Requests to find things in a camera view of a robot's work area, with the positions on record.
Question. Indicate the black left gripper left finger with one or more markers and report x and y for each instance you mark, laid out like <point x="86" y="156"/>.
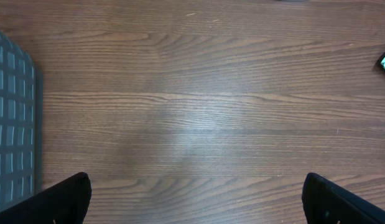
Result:
<point x="63" y="203"/>

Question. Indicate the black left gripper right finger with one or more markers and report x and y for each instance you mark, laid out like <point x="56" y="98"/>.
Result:
<point x="326" y="202"/>

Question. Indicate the dark grey plastic basket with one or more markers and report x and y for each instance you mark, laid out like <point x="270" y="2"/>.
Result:
<point x="18" y="123"/>

